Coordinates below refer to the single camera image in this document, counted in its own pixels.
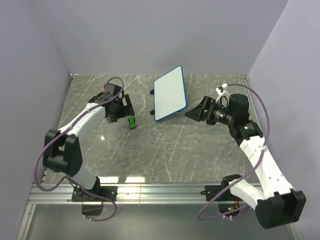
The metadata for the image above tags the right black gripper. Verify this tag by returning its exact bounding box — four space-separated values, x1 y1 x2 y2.
185 95 235 126

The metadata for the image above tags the green whiteboard eraser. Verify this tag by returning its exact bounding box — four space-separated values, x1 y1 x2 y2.
127 115 137 129

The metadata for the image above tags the blue framed whiteboard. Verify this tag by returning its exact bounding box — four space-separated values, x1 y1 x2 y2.
153 65 188 122

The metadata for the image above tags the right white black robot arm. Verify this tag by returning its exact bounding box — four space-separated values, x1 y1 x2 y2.
185 93 306 229

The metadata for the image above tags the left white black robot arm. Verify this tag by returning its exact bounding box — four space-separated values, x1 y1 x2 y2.
41 83 135 201

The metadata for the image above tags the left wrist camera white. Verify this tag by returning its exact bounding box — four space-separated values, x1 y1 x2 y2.
104 83 121 95

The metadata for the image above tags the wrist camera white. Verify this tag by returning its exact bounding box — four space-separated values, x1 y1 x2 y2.
104 83 121 95
215 83 230 103

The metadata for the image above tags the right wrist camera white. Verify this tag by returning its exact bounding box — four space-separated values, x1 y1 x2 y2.
215 83 230 103

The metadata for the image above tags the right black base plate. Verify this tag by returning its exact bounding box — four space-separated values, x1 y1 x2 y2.
200 184 242 202

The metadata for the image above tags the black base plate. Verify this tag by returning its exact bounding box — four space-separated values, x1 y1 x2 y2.
71 186 118 202
200 184 242 202

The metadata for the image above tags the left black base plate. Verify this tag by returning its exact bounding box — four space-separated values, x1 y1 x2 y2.
71 186 118 202

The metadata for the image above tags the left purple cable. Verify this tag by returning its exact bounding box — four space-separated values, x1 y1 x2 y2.
33 76 125 222

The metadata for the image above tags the purple cable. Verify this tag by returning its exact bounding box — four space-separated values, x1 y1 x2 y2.
197 83 271 222
33 76 125 222

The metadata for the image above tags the aluminium mounting rail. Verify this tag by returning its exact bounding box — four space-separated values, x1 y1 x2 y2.
26 182 266 206

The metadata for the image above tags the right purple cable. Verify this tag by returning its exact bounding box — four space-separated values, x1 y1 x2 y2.
197 83 271 222

